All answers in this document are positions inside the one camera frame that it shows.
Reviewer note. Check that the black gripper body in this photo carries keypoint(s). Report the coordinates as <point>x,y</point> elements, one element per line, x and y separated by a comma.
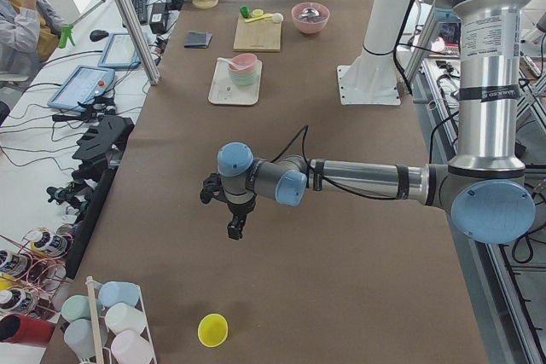
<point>237,211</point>

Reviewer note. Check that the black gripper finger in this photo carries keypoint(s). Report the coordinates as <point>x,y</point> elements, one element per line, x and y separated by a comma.
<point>235,227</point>

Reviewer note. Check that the white ceramic spoon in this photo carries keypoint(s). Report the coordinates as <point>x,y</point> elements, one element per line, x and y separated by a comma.
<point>232,63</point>

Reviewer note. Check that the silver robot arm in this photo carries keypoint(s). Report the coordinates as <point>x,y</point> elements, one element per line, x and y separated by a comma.
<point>481,188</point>

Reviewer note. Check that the large pink ice bowl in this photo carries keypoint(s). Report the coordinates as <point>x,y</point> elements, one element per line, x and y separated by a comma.
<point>310,27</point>

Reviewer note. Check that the green bowl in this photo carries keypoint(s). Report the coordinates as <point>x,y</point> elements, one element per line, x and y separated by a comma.
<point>244,79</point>

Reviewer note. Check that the green lime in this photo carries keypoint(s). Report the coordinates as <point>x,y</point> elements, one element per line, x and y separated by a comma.
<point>245,12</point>

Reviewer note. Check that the yellow plastic knife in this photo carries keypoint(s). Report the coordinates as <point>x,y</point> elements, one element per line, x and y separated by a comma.
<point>258,18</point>

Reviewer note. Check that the bamboo cutting board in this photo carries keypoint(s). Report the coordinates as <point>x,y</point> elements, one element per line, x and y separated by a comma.
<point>257,36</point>

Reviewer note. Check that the metal scoop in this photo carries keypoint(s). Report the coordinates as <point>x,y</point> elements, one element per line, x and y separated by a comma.
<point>309,14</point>

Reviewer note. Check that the grey folded cloth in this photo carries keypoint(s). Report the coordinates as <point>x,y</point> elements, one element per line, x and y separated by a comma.
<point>197,40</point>

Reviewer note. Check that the yellow cup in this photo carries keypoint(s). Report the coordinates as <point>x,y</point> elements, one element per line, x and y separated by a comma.
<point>212,330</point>

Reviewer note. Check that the black power adapter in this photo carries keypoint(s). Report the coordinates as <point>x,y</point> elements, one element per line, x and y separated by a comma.
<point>158,18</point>

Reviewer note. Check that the black keyboard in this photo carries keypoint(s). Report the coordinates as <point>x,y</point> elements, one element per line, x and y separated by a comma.
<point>140,7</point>

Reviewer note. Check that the cream serving tray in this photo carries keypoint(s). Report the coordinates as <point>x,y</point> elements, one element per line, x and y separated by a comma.
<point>224,91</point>

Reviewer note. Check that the blue plastic cup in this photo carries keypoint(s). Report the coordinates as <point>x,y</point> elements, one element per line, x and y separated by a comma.
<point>114,292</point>

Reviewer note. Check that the white plastic cup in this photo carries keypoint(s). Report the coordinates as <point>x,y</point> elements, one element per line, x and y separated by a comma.
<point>123,317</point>

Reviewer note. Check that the white cup rack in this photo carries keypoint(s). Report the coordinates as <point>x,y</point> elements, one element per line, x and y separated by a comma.
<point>103,337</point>

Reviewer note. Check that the black tool holder rack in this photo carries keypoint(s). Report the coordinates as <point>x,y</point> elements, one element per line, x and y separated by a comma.
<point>93,150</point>

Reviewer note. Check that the blue teach pendant far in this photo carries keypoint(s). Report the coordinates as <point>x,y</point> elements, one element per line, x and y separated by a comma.
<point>119,53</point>

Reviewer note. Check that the blue teach pendant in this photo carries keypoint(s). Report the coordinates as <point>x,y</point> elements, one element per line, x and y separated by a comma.
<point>82,87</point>
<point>119,53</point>

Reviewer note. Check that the pink plastic cup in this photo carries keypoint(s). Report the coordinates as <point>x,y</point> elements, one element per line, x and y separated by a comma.
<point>129,347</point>

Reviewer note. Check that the black computer mouse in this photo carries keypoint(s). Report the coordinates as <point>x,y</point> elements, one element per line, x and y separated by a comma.
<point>98,35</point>

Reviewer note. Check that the green plastic cup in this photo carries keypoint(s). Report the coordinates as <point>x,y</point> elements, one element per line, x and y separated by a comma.
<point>76,307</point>

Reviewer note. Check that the grey plastic cup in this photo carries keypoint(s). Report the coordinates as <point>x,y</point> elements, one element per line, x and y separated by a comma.
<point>78,336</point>

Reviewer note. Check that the bottle with dark label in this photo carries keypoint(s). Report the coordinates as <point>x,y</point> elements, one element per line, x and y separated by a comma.
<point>50,244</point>

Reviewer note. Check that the blue teach pendant near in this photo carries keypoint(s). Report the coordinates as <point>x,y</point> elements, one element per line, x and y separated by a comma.
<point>82,87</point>

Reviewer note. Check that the person in grey jacket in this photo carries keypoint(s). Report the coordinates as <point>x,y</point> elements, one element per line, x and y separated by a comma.
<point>30,33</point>

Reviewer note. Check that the red cylinder can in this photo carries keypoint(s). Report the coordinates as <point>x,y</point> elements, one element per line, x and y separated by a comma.
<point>22,329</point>

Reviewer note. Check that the aluminium frame post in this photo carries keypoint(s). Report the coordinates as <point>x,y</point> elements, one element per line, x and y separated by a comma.
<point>129,17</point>

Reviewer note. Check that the green handle tool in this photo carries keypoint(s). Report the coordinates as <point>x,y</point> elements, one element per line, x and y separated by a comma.
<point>66,36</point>

